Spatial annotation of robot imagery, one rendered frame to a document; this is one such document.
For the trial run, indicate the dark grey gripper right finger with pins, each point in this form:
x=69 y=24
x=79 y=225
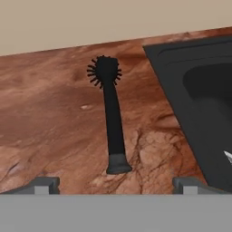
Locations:
x=187 y=185

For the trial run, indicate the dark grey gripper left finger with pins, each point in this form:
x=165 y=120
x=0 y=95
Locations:
x=45 y=184

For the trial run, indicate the black sink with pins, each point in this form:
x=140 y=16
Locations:
x=196 y=99

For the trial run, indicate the black dish brush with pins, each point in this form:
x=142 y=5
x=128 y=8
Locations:
x=113 y=117

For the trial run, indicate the silver tap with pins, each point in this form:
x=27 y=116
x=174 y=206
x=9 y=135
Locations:
x=228 y=156

